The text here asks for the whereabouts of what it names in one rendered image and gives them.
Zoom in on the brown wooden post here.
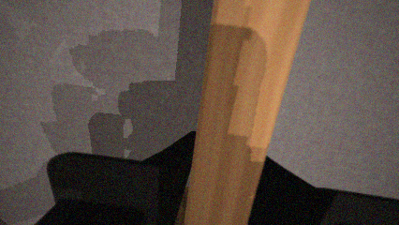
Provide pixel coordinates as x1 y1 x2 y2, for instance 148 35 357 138
175 186 189 225

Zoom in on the wooden board with black hook end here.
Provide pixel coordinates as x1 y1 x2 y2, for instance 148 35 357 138
184 0 311 225

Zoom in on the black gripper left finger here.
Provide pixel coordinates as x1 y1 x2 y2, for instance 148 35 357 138
47 131 197 225

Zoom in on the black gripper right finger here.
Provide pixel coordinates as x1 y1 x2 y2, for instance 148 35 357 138
247 156 399 225

